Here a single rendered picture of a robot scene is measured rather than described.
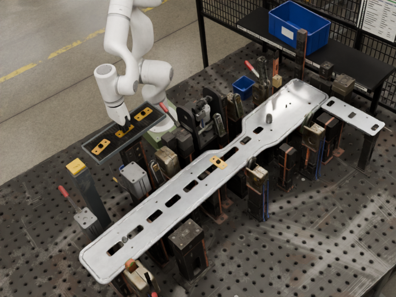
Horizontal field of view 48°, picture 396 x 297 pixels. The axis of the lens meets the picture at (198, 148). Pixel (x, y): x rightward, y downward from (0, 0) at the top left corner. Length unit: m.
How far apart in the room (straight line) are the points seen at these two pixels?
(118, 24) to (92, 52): 2.72
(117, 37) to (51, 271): 1.11
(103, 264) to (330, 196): 1.12
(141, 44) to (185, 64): 2.04
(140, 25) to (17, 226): 1.17
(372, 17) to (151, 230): 1.46
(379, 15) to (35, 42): 3.49
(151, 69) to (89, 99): 1.89
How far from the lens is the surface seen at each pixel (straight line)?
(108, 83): 1.75
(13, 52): 4.90
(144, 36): 2.08
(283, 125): 2.14
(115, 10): 1.83
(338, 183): 2.33
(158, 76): 2.16
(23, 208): 2.51
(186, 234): 1.77
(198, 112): 1.99
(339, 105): 2.26
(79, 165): 1.92
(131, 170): 1.90
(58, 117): 3.95
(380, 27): 2.41
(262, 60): 2.15
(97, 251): 1.85
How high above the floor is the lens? 2.56
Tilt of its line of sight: 49 degrees down
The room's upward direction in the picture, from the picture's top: 9 degrees counter-clockwise
